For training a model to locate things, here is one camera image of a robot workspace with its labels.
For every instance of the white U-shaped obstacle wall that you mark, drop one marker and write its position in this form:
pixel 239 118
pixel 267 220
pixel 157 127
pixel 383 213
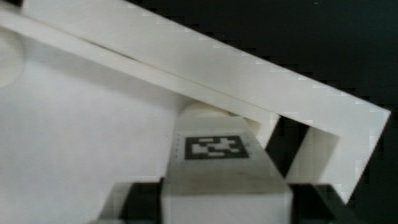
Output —
pixel 161 43

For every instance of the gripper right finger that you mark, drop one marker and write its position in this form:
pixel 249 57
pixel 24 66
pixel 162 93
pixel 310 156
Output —
pixel 319 207

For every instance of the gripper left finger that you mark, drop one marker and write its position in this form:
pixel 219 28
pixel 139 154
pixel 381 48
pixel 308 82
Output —
pixel 132 204

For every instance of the white square tabletop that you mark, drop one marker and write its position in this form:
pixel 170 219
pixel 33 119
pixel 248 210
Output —
pixel 86 128

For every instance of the white table leg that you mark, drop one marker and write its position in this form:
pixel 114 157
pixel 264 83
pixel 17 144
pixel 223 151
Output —
pixel 223 186

